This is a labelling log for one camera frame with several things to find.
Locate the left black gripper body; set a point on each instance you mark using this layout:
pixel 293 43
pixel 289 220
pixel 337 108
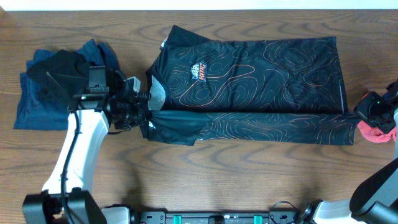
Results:
pixel 129 114

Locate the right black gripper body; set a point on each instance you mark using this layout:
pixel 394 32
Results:
pixel 377 112

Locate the red t-shirt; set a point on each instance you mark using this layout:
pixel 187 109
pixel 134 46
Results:
pixel 375 135

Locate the black orange patterned jersey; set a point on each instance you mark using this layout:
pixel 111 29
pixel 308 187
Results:
pixel 288 90

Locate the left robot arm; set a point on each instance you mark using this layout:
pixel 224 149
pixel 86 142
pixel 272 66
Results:
pixel 106 98

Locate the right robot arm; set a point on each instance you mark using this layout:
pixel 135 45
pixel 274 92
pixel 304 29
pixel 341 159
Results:
pixel 375 199

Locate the folded black garment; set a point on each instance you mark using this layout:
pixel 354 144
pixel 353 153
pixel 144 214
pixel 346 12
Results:
pixel 60 76

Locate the folded navy blue garment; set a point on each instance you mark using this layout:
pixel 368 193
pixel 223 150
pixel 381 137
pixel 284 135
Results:
pixel 37 110

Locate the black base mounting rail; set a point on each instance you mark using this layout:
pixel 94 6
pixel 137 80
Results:
pixel 282 212

